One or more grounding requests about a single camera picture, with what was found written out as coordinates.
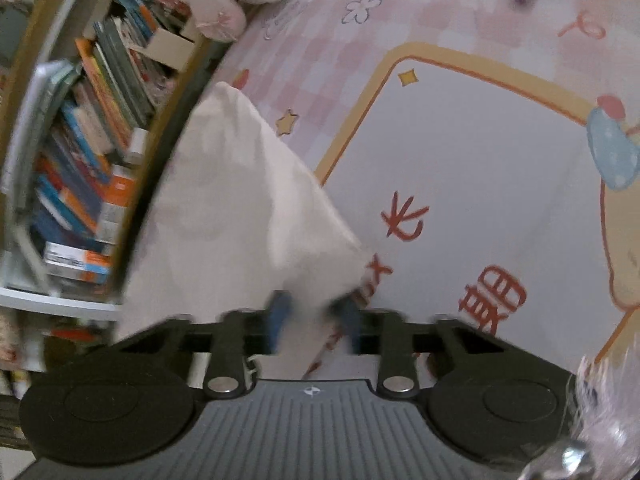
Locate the cream t-shirt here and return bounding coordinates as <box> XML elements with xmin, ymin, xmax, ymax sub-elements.
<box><xmin>116</xmin><ymin>82</ymin><xmax>371</xmax><ymax>379</ymax></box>

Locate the usmile white orange box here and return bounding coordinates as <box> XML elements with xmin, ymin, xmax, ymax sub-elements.
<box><xmin>43</xmin><ymin>242</ymin><xmax>111</xmax><ymax>285</ymax></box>

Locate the white orange flat box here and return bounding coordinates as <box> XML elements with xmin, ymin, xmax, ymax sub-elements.
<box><xmin>96</xmin><ymin>165</ymin><xmax>134</xmax><ymax>245</ymax></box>

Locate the pink checkered cartoon tablecloth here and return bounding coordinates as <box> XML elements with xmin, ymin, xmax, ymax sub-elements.
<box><xmin>217</xmin><ymin>0</ymin><xmax>639</xmax><ymax>368</ymax></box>

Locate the small white box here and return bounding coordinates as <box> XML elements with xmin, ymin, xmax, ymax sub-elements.
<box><xmin>124</xmin><ymin>128</ymin><xmax>149</xmax><ymax>166</ymax></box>

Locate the row of leaning books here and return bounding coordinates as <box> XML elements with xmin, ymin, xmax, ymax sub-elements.
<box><xmin>17</xmin><ymin>0</ymin><xmax>190</xmax><ymax>256</ymax></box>

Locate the beige pen holder box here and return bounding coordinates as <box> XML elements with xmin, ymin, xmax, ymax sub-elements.
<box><xmin>143</xmin><ymin>28</ymin><xmax>195</xmax><ymax>72</ymax></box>

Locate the white bookshelf frame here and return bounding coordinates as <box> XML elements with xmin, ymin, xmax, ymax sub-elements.
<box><xmin>1</xmin><ymin>0</ymin><xmax>212</xmax><ymax>322</ymax></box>

